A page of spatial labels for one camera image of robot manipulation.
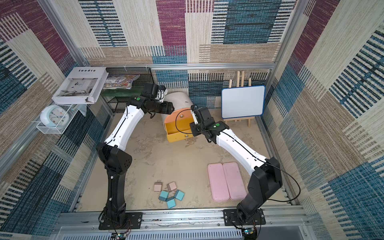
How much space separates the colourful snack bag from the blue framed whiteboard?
57 centimetres

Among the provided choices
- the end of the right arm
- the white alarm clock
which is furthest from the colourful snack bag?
the end of the right arm

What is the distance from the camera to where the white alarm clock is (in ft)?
2.07

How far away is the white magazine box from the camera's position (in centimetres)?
71

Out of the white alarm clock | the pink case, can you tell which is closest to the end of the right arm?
the pink case

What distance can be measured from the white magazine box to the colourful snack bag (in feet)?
0.06

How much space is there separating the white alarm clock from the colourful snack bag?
0.74 feet

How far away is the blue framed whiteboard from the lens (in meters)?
1.01

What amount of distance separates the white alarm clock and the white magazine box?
0.06m

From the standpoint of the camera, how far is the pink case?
0.80m

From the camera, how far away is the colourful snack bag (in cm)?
83

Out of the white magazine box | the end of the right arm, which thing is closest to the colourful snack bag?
the white magazine box
